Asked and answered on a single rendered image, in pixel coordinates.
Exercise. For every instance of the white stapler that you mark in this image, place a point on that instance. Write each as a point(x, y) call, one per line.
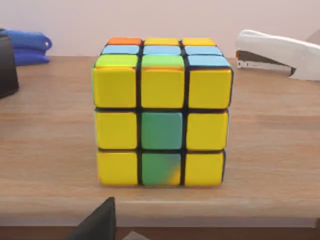
point(280, 53)

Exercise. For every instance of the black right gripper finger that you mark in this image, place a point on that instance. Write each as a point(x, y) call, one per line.
point(100, 221)

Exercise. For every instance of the yellow puzzle cube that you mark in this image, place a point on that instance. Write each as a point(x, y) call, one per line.
point(161, 112)

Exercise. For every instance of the black box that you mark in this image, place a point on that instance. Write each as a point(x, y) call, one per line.
point(7, 67)

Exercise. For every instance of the blue stapler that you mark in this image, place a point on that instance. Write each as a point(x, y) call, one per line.
point(28, 47)

